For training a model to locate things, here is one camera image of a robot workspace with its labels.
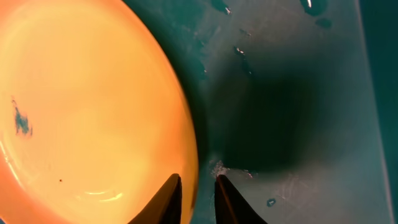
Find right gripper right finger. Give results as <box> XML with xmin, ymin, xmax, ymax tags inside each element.
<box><xmin>215</xmin><ymin>175</ymin><xmax>267</xmax><ymax>224</ymax></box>

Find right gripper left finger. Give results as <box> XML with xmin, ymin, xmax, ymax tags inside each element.
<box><xmin>128</xmin><ymin>174</ymin><xmax>182</xmax><ymax>224</ymax></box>

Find yellow-green plate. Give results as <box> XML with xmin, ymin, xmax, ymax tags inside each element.
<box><xmin>1</xmin><ymin>1</ymin><xmax>198</xmax><ymax>223</ymax></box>

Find teal plastic tray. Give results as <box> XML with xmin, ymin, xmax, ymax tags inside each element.
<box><xmin>127</xmin><ymin>0</ymin><xmax>397</xmax><ymax>223</ymax></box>

